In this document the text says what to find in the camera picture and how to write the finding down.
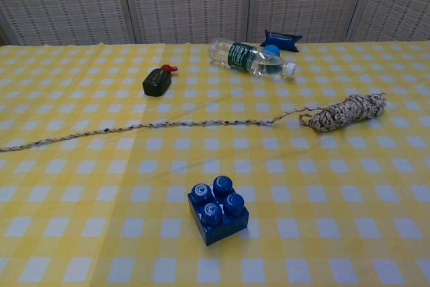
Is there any speckled beige braided rope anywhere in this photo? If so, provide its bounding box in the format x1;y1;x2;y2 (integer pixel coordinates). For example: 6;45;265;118
0;92;387;153

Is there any black bottle with red cap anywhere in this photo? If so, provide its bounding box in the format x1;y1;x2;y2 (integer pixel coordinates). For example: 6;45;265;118
142;63;179;97

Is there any clear green-label water bottle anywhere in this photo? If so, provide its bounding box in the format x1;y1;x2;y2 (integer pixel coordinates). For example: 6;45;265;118
208;38;297;83

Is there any blue four-stud building block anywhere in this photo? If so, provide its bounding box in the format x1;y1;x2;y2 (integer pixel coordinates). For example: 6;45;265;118
187;175;251;247

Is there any blue foil pouch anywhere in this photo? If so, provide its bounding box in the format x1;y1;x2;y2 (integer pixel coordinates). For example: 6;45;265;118
259;28;304;54

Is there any yellow white checkered tablecloth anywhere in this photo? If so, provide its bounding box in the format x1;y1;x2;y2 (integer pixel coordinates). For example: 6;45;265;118
0;40;430;287

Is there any white woven folding screen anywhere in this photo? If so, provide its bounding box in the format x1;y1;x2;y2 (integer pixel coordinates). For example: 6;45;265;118
0;0;430;46

